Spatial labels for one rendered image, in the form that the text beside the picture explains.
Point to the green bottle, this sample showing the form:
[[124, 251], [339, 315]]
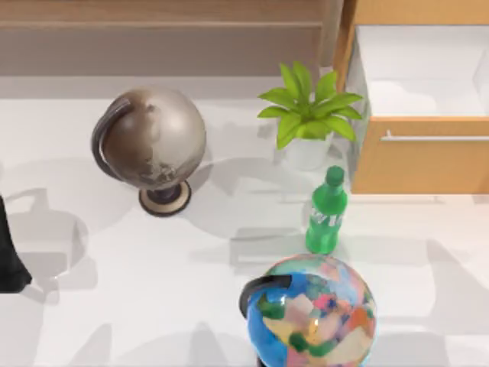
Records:
[[325, 218]]

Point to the wooden cupboard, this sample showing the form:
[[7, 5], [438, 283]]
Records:
[[160, 38]]

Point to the brown antique globe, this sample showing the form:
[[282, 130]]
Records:
[[160, 130]]

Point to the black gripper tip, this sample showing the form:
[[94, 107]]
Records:
[[9, 264]]

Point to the green potted plant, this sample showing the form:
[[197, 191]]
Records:
[[309, 114]]

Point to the pale wooden drawer front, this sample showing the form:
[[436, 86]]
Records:
[[420, 168]]

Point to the colourful blue globe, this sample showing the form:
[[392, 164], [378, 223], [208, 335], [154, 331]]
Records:
[[317, 313]]

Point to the pulled-out wooden drawer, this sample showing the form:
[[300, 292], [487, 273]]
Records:
[[420, 69]]

